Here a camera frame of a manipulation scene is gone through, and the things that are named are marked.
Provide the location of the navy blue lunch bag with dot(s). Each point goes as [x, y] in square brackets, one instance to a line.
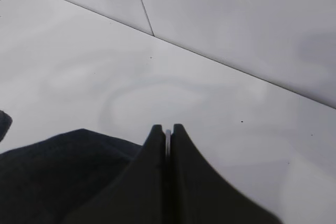
[46, 181]

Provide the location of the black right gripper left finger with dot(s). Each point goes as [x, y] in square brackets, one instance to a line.
[138, 195]

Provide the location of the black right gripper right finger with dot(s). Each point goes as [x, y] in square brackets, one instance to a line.
[201, 195]

